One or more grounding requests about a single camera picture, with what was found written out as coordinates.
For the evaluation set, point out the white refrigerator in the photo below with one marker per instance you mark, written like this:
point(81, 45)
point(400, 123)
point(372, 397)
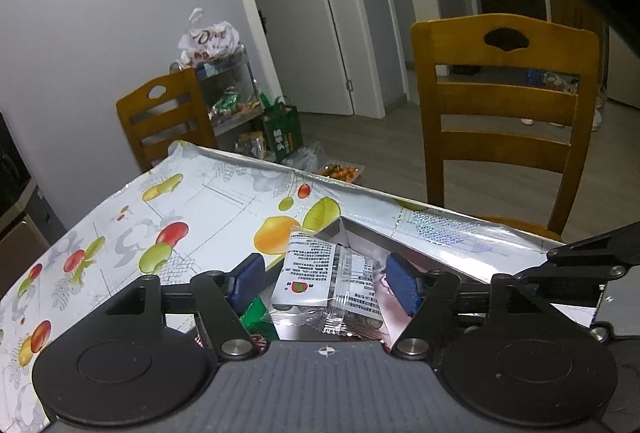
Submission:
point(625, 38)

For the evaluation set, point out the metal shelf rack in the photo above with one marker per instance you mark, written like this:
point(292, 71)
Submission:
point(248, 73)

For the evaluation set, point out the green tote bag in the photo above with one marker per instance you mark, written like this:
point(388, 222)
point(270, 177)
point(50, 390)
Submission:
point(282, 133)

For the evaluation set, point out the white door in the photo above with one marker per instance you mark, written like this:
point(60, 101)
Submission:
point(350, 13)

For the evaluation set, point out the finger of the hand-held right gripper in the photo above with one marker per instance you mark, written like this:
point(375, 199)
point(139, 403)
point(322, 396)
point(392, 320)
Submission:
point(575, 277)
point(590, 249)

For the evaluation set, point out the wooden chair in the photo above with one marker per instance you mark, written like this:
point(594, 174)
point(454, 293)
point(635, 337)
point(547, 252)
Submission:
point(500, 93)
point(165, 113)

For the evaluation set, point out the clear packet pink candy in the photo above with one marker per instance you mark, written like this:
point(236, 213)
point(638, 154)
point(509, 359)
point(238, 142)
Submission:
point(310, 263)

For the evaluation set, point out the fruit printed tablecloth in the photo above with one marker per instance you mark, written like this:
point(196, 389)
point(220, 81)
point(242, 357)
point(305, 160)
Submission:
point(210, 213)

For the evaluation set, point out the black tea bar machine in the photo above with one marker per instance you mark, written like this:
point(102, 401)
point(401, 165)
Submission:
point(12, 173)

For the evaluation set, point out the green prawn cracker bag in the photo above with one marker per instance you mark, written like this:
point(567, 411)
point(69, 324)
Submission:
point(257, 318)

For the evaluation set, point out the white printed plastic bag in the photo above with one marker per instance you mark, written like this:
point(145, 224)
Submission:
point(210, 40)

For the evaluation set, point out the tray of small oranges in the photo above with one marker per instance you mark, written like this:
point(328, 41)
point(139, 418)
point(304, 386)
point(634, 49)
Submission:
point(340, 172)

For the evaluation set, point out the grey cardboard box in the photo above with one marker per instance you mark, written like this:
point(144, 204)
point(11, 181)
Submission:
point(400, 243)

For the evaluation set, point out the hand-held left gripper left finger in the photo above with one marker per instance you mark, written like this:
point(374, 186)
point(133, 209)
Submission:
point(247, 282)

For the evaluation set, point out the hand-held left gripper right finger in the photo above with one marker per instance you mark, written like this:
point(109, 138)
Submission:
point(400, 283)

